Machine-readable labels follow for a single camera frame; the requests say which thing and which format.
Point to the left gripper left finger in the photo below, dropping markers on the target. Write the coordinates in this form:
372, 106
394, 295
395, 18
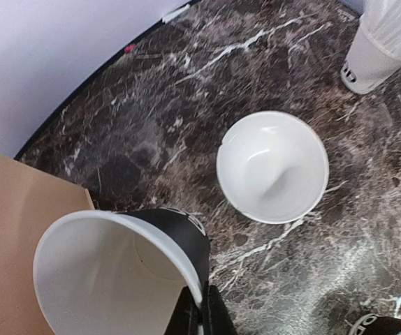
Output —
185, 317

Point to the white cup holding straws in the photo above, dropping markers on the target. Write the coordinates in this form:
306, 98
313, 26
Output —
367, 63

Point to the white paper bowl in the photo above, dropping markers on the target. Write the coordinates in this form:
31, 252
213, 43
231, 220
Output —
272, 167

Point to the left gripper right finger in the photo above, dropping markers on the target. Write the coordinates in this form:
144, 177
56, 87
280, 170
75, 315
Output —
215, 316

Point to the stack of black paper cups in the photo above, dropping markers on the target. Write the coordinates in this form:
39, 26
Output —
373, 324

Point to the brown paper bag white handles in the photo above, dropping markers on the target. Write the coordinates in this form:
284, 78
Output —
30, 201

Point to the bundle of white wrapped straws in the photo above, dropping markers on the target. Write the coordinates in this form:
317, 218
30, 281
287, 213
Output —
382, 21

